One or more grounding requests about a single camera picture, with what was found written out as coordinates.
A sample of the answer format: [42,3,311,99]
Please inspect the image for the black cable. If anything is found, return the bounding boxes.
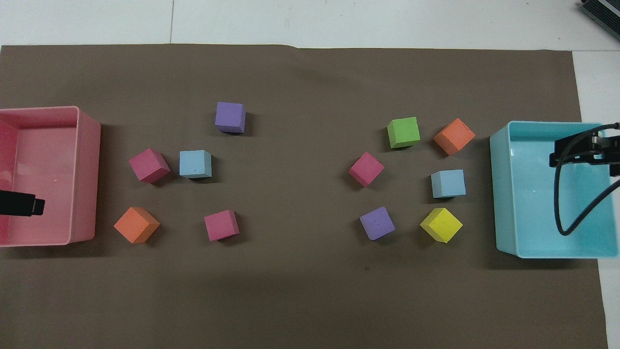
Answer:
[554,123,620,237]

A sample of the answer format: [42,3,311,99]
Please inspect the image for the orange foam block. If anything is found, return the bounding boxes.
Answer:
[114,207,160,244]
[434,118,476,156]

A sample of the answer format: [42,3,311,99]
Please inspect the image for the pink plastic bin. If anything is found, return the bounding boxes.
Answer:
[0,106,101,247]

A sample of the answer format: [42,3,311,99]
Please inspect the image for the light blue foam block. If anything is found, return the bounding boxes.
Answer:
[431,170,466,198]
[179,150,213,179]

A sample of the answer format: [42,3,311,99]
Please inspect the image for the pink foam block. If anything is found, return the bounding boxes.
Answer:
[129,148,171,184]
[349,152,385,187]
[204,210,240,241]

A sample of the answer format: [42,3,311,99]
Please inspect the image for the yellow foam block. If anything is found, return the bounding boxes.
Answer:
[420,208,463,243]

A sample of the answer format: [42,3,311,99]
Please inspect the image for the dark ribbed device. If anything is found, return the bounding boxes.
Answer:
[580,0,620,28]

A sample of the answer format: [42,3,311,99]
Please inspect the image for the light blue plastic bin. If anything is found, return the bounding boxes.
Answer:
[490,121,620,258]

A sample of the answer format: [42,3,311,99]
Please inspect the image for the green foam block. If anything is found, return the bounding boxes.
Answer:
[387,117,421,149]

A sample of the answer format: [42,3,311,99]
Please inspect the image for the purple foam block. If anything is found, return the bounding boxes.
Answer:
[359,206,395,240]
[215,102,246,134]

